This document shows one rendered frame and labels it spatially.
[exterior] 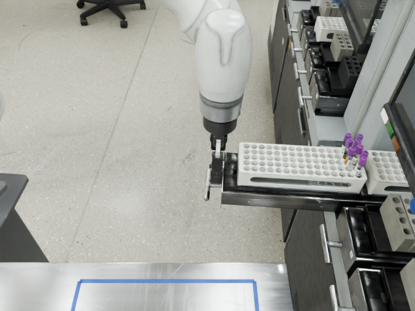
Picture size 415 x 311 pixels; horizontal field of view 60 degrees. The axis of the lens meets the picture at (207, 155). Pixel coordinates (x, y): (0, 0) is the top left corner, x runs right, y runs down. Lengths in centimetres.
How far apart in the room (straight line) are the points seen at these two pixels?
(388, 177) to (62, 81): 227
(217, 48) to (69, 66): 231
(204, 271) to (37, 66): 243
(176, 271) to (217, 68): 40
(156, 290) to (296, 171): 41
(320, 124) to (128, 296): 79
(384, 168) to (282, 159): 24
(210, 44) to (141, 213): 130
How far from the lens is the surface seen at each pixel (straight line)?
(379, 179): 92
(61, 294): 78
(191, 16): 78
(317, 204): 93
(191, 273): 75
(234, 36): 64
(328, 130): 120
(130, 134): 221
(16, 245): 124
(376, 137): 100
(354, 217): 89
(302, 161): 91
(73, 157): 216
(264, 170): 87
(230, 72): 66
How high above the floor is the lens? 150
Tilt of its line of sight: 47 degrees down
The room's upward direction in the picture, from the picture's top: 2 degrees clockwise
